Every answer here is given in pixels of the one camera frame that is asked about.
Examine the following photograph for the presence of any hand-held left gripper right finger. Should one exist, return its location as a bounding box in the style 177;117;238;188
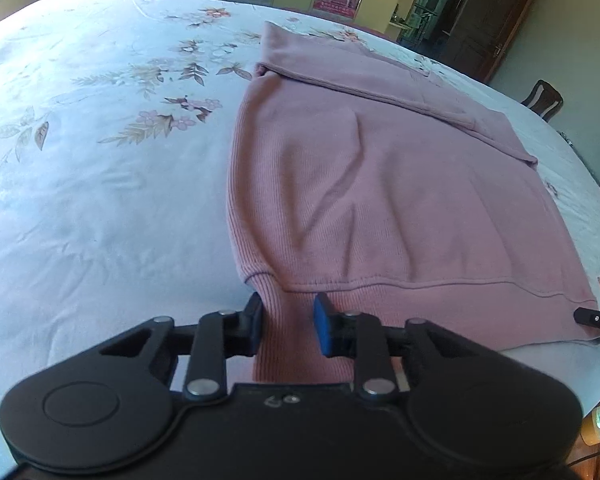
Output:
314;292;481;403

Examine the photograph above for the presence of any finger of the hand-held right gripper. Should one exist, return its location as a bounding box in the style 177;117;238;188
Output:
574;309;600;333

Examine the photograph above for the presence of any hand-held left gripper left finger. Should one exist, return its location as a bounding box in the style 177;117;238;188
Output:
102;294;263;404

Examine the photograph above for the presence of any pink sweater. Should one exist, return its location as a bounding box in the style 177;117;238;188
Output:
226;21;600;385

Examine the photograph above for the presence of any floral white bed sheet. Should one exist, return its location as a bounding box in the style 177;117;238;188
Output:
0;0;600;461

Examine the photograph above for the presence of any dark wooden chair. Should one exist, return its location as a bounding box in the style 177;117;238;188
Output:
520;79;565;122

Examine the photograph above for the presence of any brown wooden door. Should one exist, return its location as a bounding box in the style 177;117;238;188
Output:
437;0;542;86

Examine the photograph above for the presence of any cream open shelf unit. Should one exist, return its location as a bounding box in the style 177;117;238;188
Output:
389;0;437;44

